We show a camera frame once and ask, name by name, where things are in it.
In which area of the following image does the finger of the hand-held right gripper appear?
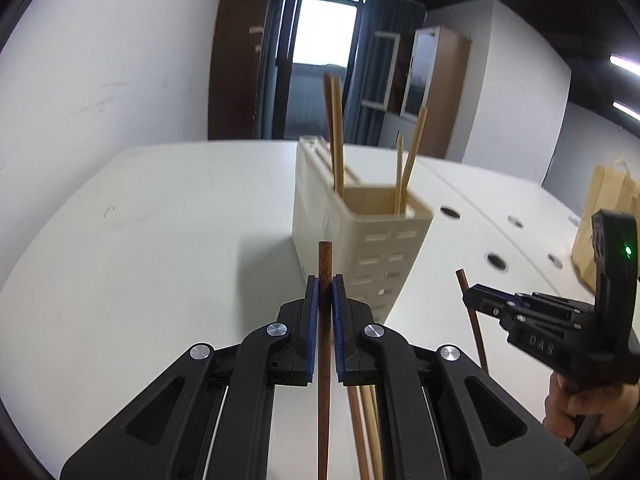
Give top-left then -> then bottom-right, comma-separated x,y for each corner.
474,284 -> 596,321
462,287 -> 527,331

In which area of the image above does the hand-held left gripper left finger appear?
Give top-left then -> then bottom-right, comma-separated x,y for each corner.
60,275 -> 321,480

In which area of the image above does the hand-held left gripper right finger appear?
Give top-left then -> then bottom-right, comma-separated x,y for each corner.
331,274 -> 589,480

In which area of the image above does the dark brown chopstick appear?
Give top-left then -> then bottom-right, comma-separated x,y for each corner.
454,268 -> 490,374
347,386 -> 372,480
317,241 -> 334,480

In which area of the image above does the light wooden chopstick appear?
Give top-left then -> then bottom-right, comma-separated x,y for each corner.
331,77 -> 347,197
402,105 -> 430,207
361,386 -> 384,480
395,132 -> 405,214

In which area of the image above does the cream slotted utensil holder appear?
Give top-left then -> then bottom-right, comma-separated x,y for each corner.
291,135 -> 435,323

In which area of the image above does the person's right forearm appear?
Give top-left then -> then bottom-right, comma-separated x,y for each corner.
577,407 -> 640,480

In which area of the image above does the person's right hand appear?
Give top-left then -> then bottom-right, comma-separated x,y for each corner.
543,371 -> 640,449

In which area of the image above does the brown paper bag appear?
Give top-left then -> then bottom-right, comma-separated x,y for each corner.
571,159 -> 640,295

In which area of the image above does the brown cabinet with glass door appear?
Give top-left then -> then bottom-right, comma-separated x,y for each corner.
399,25 -> 472,162

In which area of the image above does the white framed window sash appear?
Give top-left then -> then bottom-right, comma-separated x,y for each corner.
360,30 -> 402,112

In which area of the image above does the glass balcony door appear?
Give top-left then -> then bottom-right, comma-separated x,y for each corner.
280,0 -> 362,141

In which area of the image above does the narrow blue-grey curtain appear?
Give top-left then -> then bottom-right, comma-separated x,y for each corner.
260,0 -> 290,140

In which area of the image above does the dark brown wardrobe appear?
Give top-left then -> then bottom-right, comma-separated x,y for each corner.
207,0 -> 274,142

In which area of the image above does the wide blue-grey curtain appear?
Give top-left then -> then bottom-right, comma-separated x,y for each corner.
345,0 -> 427,150

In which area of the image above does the grey cable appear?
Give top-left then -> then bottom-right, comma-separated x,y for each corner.
566,411 -> 602,454

